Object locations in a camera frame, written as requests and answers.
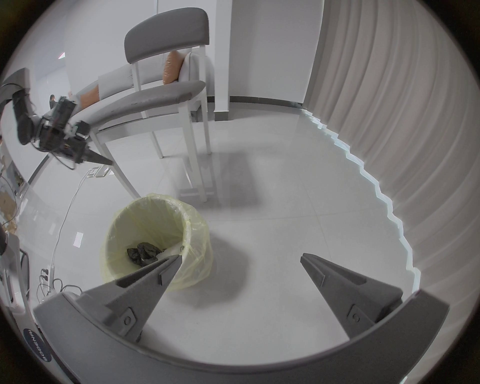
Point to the white chair with grey cushions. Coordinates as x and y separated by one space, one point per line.
165 97

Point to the grey sofa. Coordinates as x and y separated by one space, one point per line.
116 80

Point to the black plastic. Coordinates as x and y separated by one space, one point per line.
144 255

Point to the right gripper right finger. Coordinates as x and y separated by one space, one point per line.
337 292

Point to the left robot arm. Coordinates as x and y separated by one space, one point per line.
24 120

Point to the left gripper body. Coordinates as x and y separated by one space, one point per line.
78 152

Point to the pale grey cushion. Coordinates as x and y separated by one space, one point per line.
192 67

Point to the orange cushion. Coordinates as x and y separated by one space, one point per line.
172 67
90 95

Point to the white curtain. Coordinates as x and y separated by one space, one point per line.
405 112

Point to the white trash bin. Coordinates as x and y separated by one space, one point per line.
123 232

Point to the yellow plastic bag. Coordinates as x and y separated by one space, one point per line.
195 247

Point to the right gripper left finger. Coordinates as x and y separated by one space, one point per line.
150 288

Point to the white power strip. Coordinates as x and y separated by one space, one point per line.
98 172

